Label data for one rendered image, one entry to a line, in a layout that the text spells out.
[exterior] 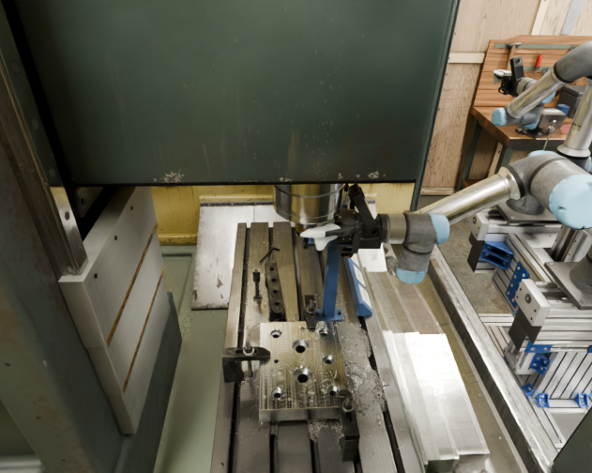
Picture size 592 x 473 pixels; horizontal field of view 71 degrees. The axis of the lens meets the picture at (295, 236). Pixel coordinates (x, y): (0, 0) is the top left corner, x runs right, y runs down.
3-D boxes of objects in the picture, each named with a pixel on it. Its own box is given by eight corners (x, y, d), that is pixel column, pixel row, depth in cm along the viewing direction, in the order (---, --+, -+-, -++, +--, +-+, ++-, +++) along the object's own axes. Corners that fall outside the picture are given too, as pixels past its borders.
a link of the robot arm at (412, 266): (415, 260, 116) (423, 227, 110) (428, 286, 107) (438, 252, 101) (387, 260, 115) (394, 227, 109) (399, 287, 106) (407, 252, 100)
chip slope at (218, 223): (370, 240, 226) (375, 199, 211) (404, 338, 168) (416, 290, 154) (205, 243, 221) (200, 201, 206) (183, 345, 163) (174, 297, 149)
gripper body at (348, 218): (334, 253, 99) (383, 253, 100) (338, 223, 94) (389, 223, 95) (329, 236, 105) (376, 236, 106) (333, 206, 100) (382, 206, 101)
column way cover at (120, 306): (175, 305, 142) (147, 168, 113) (141, 438, 103) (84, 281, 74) (160, 305, 142) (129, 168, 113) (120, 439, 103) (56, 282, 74)
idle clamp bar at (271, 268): (277, 275, 157) (277, 262, 153) (286, 326, 135) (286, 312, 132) (264, 276, 156) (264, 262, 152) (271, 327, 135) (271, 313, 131)
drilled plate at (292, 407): (334, 331, 128) (336, 320, 126) (350, 418, 104) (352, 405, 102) (260, 333, 127) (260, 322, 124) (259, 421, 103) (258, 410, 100)
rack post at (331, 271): (341, 310, 142) (349, 238, 125) (343, 321, 137) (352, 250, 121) (312, 311, 141) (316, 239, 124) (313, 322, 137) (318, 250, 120)
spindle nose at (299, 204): (265, 194, 100) (264, 148, 93) (327, 187, 104) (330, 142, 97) (282, 230, 87) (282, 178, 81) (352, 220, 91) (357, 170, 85)
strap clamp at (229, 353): (270, 371, 121) (269, 335, 112) (270, 380, 118) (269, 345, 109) (225, 373, 120) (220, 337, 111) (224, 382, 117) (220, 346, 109)
